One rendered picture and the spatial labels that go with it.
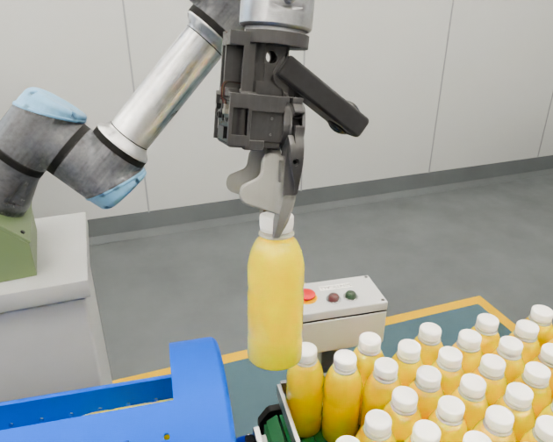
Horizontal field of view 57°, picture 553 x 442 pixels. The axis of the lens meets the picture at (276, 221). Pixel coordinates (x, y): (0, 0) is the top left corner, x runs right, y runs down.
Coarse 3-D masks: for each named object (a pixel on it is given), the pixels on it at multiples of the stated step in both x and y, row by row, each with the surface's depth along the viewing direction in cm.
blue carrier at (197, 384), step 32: (192, 352) 65; (128, 384) 78; (160, 384) 80; (192, 384) 60; (224, 384) 61; (0, 416) 75; (32, 416) 76; (64, 416) 78; (96, 416) 57; (128, 416) 57; (160, 416) 57; (192, 416) 58; (224, 416) 58
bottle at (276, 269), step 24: (264, 240) 57; (288, 240) 57; (264, 264) 56; (288, 264) 56; (264, 288) 57; (288, 288) 57; (264, 312) 58; (288, 312) 58; (264, 336) 58; (288, 336) 59; (264, 360) 59; (288, 360) 60
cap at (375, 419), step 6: (366, 414) 75; (372, 414) 75; (378, 414) 75; (384, 414) 75; (366, 420) 74; (372, 420) 74; (378, 420) 74; (384, 420) 74; (390, 420) 74; (366, 426) 74; (372, 426) 73; (378, 426) 73; (384, 426) 73; (390, 426) 73; (372, 432) 73; (378, 432) 73; (384, 432) 73
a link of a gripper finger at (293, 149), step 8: (296, 120) 53; (296, 128) 51; (304, 128) 51; (288, 136) 51; (296, 136) 51; (288, 144) 51; (296, 144) 51; (304, 144) 51; (288, 152) 52; (296, 152) 51; (288, 160) 52; (296, 160) 52; (288, 168) 52; (296, 168) 52; (288, 176) 52; (296, 176) 52; (288, 184) 53; (296, 184) 52; (288, 192) 53; (296, 192) 53
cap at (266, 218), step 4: (264, 212) 58; (268, 212) 58; (260, 216) 57; (264, 216) 57; (268, 216) 57; (272, 216) 57; (292, 216) 57; (260, 220) 57; (264, 220) 56; (268, 220) 56; (272, 220) 56; (292, 220) 57; (260, 224) 57; (264, 224) 57; (268, 224) 56; (272, 224) 56; (288, 224) 56; (292, 224) 57; (260, 228) 58; (264, 228) 57; (268, 228) 56; (272, 228) 56; (284, 228) 56; (288, 228) 57; (292, 228) 58; (268, 232) 57; (272, 232) 56; (284, 232) 57; (288, 232) 57
